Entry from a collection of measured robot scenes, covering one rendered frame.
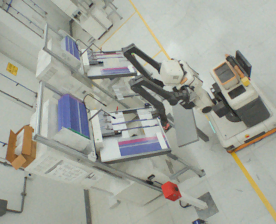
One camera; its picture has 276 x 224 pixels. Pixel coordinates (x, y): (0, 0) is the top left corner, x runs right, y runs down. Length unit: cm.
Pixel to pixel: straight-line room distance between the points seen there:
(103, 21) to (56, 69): 379
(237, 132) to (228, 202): 75
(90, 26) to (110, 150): 493
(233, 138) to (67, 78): 223
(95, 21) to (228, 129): 503
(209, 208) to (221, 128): 89
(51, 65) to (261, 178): 277
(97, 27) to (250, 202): 564
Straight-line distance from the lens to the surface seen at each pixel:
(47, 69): 330
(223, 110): 238
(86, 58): 365
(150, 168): 266
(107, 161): 232
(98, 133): 246
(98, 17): 681
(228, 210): 284
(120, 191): 286
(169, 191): 225
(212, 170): 299
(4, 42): 534
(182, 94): 198
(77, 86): 345
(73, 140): 219
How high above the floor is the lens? 263
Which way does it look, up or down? 39 degrees down
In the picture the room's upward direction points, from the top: 54 degrees counter-clockwise
